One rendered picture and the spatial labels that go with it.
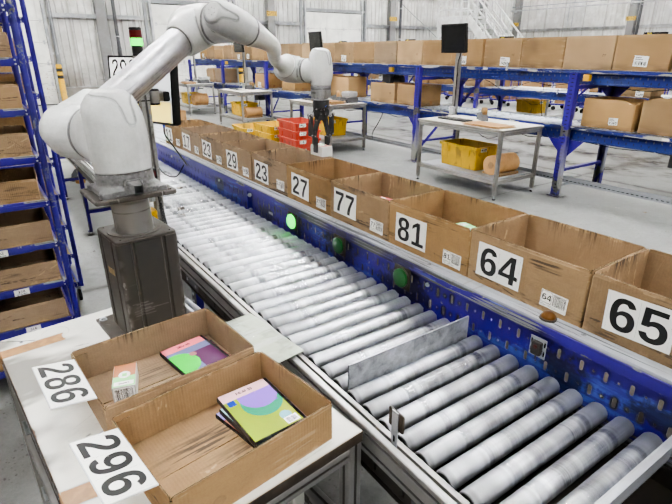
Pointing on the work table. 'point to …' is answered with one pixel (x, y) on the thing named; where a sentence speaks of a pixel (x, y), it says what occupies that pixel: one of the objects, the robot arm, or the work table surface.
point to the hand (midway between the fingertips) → (321, 144)
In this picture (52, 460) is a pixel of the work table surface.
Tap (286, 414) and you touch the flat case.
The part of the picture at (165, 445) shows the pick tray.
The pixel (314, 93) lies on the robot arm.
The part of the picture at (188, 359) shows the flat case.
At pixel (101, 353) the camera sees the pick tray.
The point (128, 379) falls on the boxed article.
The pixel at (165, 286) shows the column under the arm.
